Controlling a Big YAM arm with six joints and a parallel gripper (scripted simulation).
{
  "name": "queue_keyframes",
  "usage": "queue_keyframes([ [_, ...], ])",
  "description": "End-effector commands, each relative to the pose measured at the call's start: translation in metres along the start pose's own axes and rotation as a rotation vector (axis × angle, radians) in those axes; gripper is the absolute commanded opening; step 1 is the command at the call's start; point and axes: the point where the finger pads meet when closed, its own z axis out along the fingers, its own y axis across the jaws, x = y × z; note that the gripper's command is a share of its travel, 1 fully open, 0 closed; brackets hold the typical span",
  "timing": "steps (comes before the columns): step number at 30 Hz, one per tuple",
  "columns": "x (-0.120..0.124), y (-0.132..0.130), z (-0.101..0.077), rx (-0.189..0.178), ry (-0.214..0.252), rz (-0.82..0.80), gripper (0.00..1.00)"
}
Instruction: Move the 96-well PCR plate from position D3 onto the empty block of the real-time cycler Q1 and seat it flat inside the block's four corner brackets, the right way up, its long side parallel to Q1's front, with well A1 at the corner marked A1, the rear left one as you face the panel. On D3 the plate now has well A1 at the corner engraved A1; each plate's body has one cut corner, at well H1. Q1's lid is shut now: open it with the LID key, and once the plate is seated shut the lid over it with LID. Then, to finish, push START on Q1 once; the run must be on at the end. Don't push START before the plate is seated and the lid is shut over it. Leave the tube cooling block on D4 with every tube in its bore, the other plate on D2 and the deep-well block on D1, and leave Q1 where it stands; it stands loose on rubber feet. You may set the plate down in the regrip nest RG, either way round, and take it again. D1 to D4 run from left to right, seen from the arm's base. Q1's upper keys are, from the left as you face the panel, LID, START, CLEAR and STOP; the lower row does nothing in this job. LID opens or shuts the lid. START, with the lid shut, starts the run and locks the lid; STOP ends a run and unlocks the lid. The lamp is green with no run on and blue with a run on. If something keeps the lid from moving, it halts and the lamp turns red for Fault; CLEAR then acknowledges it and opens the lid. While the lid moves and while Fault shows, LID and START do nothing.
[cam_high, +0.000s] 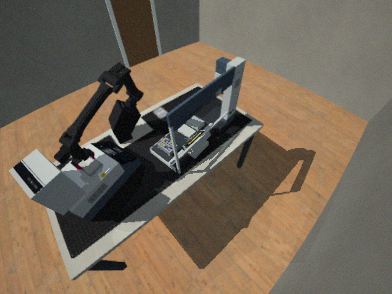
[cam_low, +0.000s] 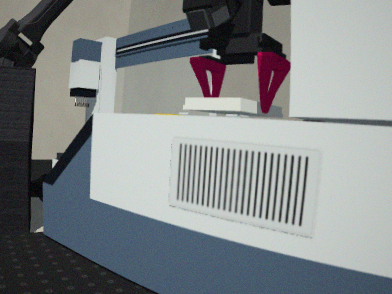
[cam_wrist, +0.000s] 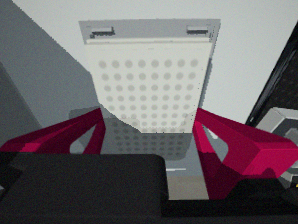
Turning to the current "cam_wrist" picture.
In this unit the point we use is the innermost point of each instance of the grey tube cooling block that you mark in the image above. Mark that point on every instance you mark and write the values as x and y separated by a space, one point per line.
293 135

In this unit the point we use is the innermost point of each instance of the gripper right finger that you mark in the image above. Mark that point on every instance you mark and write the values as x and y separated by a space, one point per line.
252 153

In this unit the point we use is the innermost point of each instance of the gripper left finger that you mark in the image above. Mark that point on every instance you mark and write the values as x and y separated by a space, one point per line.
58 138

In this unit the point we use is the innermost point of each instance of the white well plate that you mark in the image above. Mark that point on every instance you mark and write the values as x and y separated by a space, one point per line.
148 91

